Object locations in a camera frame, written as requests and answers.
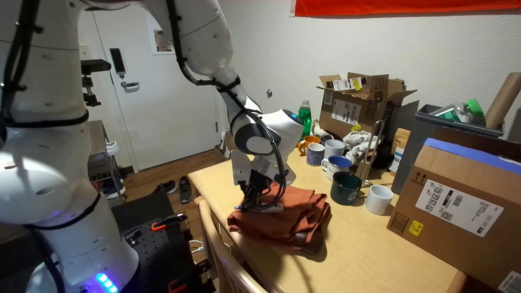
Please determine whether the curved metal rod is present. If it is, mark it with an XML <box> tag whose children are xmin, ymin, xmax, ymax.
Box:
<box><xmin>360</xmin><ymin>119</ymin><xmax>388</xmax><ymax>185</ymax></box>

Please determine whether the black door keypad lock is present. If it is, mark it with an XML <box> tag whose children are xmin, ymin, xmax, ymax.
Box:
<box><xmin>109</xmin><ymin>48</ymin><xmax>127</xmax><ymax>80</ymax></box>

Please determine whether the dark shoe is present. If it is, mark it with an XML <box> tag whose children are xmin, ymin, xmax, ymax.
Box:
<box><xmin>156</xmin><ymin>180</ymin><xmax>179</xmax><ymax>196</ymax></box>
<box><xmin>178</xmin><ymin>175</ymin><xmax>194</xmax><ymax>206</ymax></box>

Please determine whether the dark green mug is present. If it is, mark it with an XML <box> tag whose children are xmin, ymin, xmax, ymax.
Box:
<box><xmin>331</xmin><ymin>171</ymin><xmax>365</xmax><ymax>207</ymax></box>

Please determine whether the small white mug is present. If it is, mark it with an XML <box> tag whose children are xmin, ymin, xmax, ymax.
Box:
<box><xmin>365</xmin><ymin>185</ymin><xmax>396</xmax><ymax>217</ymax></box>

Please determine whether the black trash bin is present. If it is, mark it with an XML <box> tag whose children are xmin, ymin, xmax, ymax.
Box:
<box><xmin>391</xmin><ymin>103</ymin><xmax>505</xmax><ymax>196</ymax></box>

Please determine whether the orange mug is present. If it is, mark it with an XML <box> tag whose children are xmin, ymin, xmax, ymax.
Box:
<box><xmin>296</xmin><ymin>136</ymin><xmax>322</xmax><ymax>158</ymax></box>

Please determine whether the white crumpled cloth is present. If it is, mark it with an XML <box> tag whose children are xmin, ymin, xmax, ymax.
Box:
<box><xmin>342</xmin><ymin>129</ymin><xmax>381</xmax><ymax>165</ymax></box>

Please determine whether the green item in bin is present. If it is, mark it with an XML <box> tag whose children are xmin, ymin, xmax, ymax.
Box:
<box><xmin>433</xmin><ymin>98</ymin><xmax>487</xmax><ymax>128</ymax></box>

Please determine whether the open brown cardboard box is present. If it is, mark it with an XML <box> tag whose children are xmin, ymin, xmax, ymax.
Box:
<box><xmin>316</xmin><ymin>72</ymin><xmax>420</xmax><ymax>144</ymax></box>

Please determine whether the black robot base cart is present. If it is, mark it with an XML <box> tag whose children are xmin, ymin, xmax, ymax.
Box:
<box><xmin>111</xmin><ymin>189</ymin><xmax>213</xmax><ymax>293</ymax></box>

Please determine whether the red wall banner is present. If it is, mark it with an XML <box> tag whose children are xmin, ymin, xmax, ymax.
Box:
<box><xmin>293</xmin><ymin>0</ymin><xmax>521</xmax><ymax>20</ymax></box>

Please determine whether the green dish soap bottle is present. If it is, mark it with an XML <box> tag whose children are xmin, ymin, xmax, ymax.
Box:
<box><xmin>296</xmin><ymin>100</ymin><xmax>314</xmax><ymax>139</ymax></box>

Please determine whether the small yellow blue carton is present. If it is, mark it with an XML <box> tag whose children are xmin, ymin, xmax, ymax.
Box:
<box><xmin>391</xmin><ymin>128</ymin><xmax>414</xmax><ymax>175</ymax></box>

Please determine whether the cardboard box with shipping label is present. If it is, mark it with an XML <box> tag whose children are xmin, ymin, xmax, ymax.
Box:
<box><xmin>386</xmin><ymin>137</ymin><xmax>521</xmax><ymax>292</ymax></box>

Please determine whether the white door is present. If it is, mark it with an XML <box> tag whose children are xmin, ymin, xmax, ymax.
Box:
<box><xmin>78</xmin><ymin>10</ymin><xmax>226</xmax><ymax>173</ymax></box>

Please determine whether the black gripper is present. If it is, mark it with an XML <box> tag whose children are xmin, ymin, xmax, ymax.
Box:
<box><xmin>239</xmin><ymin>171</ymin><xmax>275</xmax><ymax>214</ymax></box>

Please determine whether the white mug with blue rim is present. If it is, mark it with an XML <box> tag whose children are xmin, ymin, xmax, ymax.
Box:
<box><xmin>321</xmin><ymin>155</ymin><xmax>355</xmax><ymax>181</ymax></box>

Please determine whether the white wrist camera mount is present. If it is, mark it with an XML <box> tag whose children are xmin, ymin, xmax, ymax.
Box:
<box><xmin>231</xmin><ymin>149</ymin><xmax>256</xmax><ymax>186</ymax></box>

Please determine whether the brown cardboard tube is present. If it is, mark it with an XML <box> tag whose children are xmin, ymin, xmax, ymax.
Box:
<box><xmin>485</xmin><ymin>72</ymin><xmax>521</xmax><ymax>132</ymax></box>

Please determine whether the black camera on stand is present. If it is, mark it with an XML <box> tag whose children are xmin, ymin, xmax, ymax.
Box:
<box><xmin>80</xmin><ymin>58</ymin><xmax>112</xmax><ymax>75</ymax></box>

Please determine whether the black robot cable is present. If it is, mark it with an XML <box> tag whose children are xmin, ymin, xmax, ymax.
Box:
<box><xmin>0</xmin><ymin>0</ymin><xmax>290</xmax><ymax>193</ymax></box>

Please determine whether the pale grey mug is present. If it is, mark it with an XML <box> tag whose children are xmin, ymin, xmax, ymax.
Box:
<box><xmin>324</xmin><ymin>139</ymin><xmax>348</xmax><ymax>162</ymax></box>

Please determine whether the black camera stand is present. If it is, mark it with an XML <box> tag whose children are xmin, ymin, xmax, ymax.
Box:
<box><xmin>80</xmin><ymin>72</ymin><xmax>104</xmax><ymax>110</ymax></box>

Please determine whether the small photo on door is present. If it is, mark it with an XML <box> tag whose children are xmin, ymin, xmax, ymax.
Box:
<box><xmin>153</xmin><ymin>30</ymin><xmax>174</xmax><ymax>54</ymax></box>

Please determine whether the blue patterned mug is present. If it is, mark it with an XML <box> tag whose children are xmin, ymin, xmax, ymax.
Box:
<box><xmin>306</xmin><ymin>142</ymin><xmax>327</xmax><ymax>168</ymax></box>

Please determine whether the folded orange fabric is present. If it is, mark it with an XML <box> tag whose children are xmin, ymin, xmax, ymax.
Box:
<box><xmin>226</xmin><ymin>181</ymin><xmax>334</xmax><ymax>253</ymax></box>

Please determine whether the wooden chair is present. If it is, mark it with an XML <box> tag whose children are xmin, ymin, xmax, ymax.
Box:
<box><xmin>194</xmin><ymin>198</ymin><xmax>267</xmax><ymax>293</ymax></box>

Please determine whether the plain brown cardboard box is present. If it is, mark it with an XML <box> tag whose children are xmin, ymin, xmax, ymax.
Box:
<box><xmin>218</xmin><ymin>129</ymin><xmax>234</xmax><ymax>160</ymax></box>

